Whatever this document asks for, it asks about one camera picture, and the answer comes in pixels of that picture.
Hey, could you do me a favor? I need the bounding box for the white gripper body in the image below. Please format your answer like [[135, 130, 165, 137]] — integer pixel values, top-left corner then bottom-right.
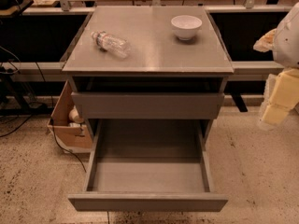
[[258, 68, 299, 131]]

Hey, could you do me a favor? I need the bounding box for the grey top drawer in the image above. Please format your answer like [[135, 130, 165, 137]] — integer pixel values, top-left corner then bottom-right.
[[71, 92, 224, 119]]

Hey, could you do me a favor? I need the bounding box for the grey drawer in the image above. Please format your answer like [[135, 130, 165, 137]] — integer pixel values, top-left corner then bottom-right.
[[71, 92, 224, 119], [68, 119, 228, 212]]

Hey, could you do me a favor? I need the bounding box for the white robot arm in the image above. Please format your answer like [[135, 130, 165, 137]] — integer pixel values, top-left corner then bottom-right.
[[253, 3, 299, 130]]

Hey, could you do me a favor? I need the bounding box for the white cup in box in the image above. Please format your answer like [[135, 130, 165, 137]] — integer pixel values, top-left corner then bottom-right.
[[68, 107, 84, 124]]

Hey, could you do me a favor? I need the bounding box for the white ceramic bowl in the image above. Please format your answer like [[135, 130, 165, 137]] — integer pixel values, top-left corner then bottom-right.
[[171, 15, 202, 40]]

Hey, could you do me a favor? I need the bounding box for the clear plastic water bottle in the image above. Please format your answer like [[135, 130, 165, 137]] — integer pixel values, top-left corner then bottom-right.
[[91, 31, 130, 59]]

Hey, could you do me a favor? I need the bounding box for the black floor cable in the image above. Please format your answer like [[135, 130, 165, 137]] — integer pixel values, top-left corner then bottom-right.
[[49, 118, 88, 174]]

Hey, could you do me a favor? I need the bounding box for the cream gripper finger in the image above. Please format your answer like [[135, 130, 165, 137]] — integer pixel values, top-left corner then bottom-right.
[[253, 29, 277, 52]]

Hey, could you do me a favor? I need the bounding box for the grey drawer cabinet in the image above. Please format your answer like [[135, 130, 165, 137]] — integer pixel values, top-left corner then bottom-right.
[[64, 6, 234, 135]]

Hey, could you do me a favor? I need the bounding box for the cardboard box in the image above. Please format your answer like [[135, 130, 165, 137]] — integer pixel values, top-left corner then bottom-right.
[[48, 81, 93, 153]]

